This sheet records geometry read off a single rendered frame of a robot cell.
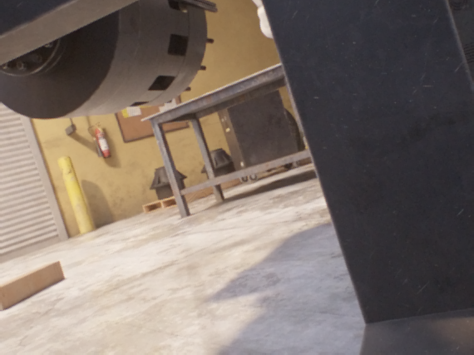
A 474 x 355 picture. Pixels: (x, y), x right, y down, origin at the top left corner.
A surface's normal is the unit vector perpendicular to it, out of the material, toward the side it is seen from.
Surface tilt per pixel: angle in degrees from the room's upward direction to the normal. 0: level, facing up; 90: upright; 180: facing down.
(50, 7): 90
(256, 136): 91
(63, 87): 90
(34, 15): 90
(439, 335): 0
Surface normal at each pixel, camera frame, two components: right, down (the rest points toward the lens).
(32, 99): -0.41, 0.14
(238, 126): 0.27, -0.09
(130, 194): 0.59, -0.18
